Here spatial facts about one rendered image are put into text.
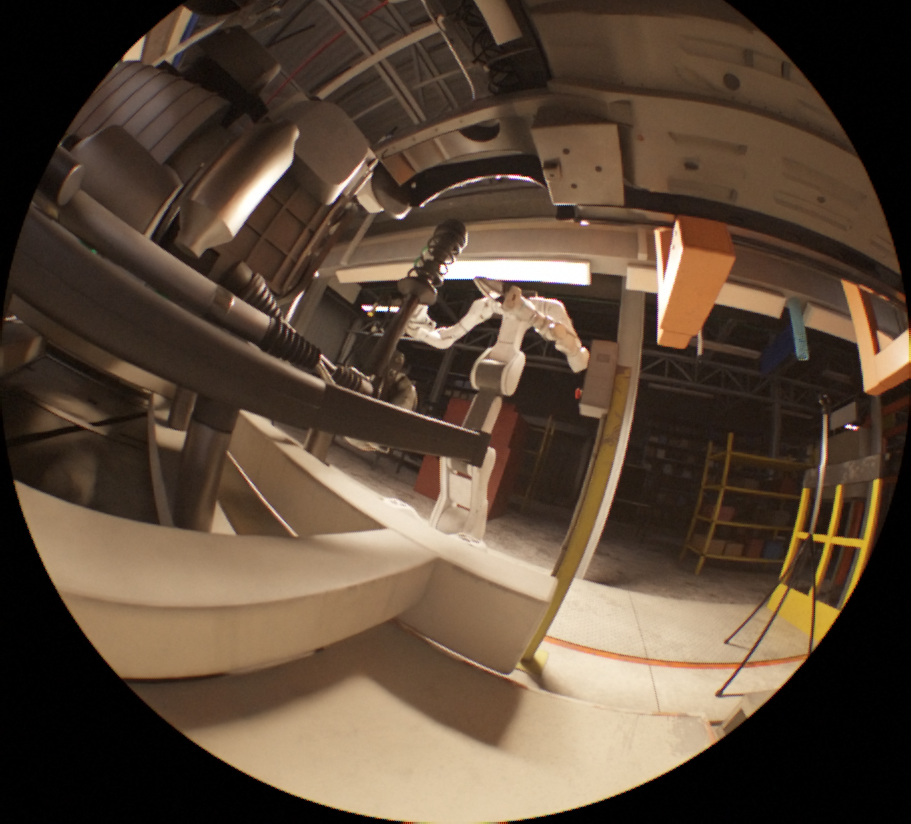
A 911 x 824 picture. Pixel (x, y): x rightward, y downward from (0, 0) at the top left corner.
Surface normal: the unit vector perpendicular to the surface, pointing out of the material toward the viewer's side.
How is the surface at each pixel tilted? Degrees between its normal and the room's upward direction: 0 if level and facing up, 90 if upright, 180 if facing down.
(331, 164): 90
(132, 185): 84
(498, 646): 90
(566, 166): 180
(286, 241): 90
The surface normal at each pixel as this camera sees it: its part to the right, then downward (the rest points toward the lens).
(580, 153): -0.32, 0.92
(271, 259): 0.85, 0.16
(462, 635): -0.43, -0.36
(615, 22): -0.57, 0.82
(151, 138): 0.72, 0.07
